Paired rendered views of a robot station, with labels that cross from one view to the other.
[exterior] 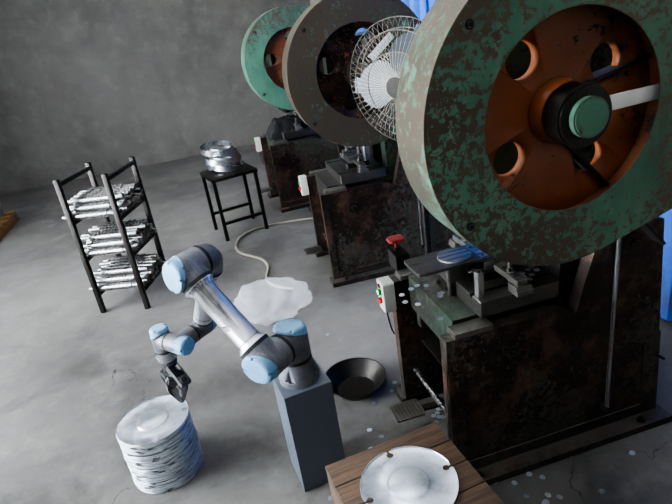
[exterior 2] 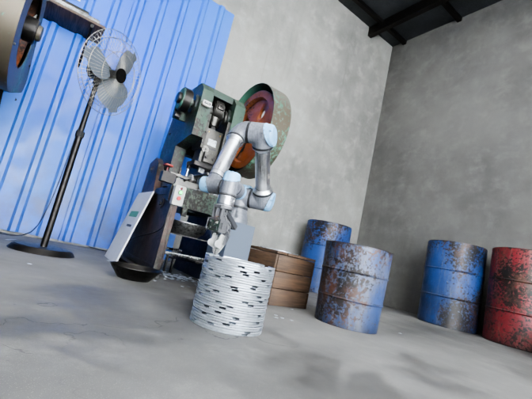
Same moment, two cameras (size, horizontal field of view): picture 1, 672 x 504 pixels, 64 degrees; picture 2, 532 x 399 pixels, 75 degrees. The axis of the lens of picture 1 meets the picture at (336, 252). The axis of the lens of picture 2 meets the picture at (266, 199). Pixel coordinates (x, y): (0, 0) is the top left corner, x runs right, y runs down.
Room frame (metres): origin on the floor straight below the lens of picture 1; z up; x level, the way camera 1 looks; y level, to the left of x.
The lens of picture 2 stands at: (2.28, 2.20, 0.30)
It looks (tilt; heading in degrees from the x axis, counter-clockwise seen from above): 9 degrees up; 249
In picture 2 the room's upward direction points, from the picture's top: 13 degrees clockwise
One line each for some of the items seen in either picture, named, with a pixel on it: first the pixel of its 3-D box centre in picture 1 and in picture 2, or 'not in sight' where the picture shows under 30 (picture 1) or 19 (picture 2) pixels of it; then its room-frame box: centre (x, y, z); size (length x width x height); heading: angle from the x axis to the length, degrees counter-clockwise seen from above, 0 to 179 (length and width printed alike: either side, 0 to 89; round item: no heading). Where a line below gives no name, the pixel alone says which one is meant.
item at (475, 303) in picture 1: (486, 273); (195, 190); (1.80, -0.55, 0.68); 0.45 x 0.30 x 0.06; 12
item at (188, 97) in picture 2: not in sight; (186, 104); (2.05, -0.51, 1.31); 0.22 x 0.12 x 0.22; 102
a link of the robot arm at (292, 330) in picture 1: (290, 339); (242, 195); (1.65, 0.21, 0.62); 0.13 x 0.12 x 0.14; 144
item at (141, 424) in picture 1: (152, 419); (240, 261); (1.79, 0.84, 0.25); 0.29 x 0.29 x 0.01
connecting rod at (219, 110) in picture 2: not in sight; (213, 120); (1.80, -0.55, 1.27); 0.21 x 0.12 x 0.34; 102
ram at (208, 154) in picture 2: not in sight; (208, 146); (1.79, -0.51, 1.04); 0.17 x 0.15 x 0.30; 102
